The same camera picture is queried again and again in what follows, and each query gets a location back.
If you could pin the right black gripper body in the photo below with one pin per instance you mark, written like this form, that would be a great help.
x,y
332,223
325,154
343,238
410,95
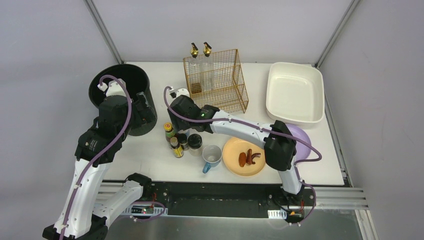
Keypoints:
x,y
180,122

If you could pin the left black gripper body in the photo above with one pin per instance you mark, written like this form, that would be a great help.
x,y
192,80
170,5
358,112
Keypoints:
x,y
142,108

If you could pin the yellow cap green bottle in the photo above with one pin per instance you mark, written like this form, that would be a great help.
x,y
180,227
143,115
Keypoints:
x,y
169,131

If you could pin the glass bottle with brown sauce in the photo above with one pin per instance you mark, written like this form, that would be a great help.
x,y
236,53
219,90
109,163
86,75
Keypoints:
x,y
194,68

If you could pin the glass oil bottle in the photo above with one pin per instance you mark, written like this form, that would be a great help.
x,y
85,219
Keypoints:
x,y
208,68

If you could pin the small yellow label bottle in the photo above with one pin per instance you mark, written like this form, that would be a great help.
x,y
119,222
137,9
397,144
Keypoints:
x,y
176,147

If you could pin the silver lid spice jar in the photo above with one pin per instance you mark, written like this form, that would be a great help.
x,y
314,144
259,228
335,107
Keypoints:
x,y
185,132

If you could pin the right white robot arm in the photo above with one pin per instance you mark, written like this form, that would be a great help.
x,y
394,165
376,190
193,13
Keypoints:
x,y
276,140

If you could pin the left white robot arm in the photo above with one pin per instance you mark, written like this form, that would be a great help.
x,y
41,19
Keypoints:
x,y
120,115

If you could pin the small black cap jar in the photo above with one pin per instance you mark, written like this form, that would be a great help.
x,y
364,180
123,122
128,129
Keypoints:
x,y
183,141

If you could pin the black ribbed trash bin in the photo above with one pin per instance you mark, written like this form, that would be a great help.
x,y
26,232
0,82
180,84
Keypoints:
x,y
136,80

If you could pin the black lid glass jar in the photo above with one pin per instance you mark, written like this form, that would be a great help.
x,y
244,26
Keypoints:
x,y
195,144

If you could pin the blue white mug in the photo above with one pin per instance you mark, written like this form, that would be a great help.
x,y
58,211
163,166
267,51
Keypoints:
x,y
212,155

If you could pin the yellow plate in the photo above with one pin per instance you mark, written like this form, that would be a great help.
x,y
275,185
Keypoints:
x,y
231,153

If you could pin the brown sausage pieces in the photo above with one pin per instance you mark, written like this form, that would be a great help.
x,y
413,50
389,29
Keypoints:
x,y
247,158

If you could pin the white rectangular basin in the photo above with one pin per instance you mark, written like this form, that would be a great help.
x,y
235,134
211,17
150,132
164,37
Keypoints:
x,y
295,94

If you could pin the purple plate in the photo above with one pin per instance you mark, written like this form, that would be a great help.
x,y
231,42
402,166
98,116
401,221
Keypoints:
x,y
302,151

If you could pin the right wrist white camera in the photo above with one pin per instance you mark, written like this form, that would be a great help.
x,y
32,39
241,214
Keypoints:
x,y
176,92

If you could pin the gold wire rack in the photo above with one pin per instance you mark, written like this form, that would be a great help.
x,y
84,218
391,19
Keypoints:
x,y
229,92

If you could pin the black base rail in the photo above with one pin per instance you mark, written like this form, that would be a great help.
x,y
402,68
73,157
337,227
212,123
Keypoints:
x,y
228,200

